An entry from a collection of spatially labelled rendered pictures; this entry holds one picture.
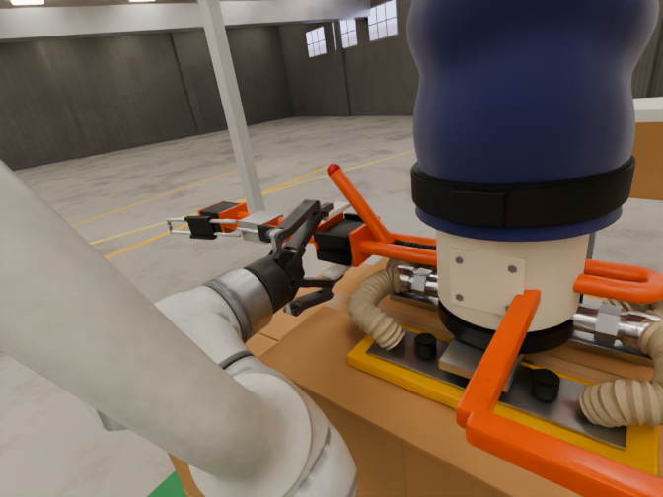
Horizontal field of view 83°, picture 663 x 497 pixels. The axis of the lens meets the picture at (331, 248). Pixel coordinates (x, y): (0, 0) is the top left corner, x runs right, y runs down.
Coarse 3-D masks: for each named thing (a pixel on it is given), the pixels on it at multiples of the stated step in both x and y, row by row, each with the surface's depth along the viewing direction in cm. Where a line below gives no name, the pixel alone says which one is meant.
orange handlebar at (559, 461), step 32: (224, 224) 79; (384, 256) 57; (416, 256) 53; (576, 288) 41; (608, 288) 39; (640, 288) 38; (512, 320) 36; (512, 352) 32; (480, 384) 30; (480, 416) 27; (480, 448) 27; (512, 448) 25; (544, 448) 24; (576, 448) 24; (576, 480) 23; (608, 480) 22; (640, 480) 22
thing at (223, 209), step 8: (224, 200) 88; (208, 208) 83; (216, 208) 82; (224, 208) 82; (232, 208) 81; (240, 208) 83; (216, 216) 80; (224, 216) 80; (232, 216) 81; (216, 224) 81; (224, 232) 80
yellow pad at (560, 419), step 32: (352, 352) 53; (384, 352) 52; (416, 352) 50; (416, 384) 46; (448, 384) 45; (512, 384) 43; (544, 384) 40; (576, 384) 42; (512, 416) 40; (544, 416) 39; (576, 416) 39; (608, 448) 36; (640, 448) 35
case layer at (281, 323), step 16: (352, 272) 164; (304, 288) 157; (320, 288) 155; (336, 288) 153; (320, 304) 144; (272, 320) 138; (288, 320) 137; (256, 336) 131; (272, 336) 129; (256, 352) 123; (176, 464) 118; (192, 480) 112; (192, 496) 122
